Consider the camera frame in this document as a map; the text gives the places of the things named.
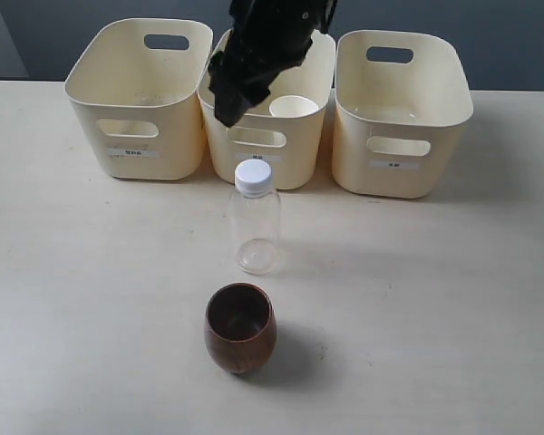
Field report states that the left cream plastic bin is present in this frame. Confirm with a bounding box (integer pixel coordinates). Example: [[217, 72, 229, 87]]
[[64, 18, 213, 180]]

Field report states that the black cable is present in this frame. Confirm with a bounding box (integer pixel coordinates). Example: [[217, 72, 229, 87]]
[[319, 0, 341, 35]]

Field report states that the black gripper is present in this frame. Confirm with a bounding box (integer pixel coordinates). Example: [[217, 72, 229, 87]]
[[208, 0, 326, 127]]

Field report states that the brown wooden cup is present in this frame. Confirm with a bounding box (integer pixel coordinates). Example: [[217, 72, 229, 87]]
[[204, 283, 277, 374]]

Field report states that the right cream plastic bin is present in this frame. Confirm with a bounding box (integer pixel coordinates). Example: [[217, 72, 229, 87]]
[[332, 30, 473, 199]]

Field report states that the middle cream plastic bin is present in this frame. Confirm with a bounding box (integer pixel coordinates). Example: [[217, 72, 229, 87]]
[[198, 30, 336, 190]]

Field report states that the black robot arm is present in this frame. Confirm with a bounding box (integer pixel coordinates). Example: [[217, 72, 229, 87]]
[[208, 0, 337, 127]]

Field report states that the clear plastic bottle white cap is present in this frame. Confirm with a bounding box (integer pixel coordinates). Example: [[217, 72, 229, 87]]
[[228, 159, 281, 276]]

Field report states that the white paper cup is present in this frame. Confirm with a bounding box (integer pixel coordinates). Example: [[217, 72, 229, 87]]
[[268, 95, 318, 118]]

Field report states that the cream plastic bin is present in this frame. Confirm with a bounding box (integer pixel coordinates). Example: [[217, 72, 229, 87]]
[[198, 30, 336, 190], [64, 18, 213, 180], [332, 30, 473, 199]]

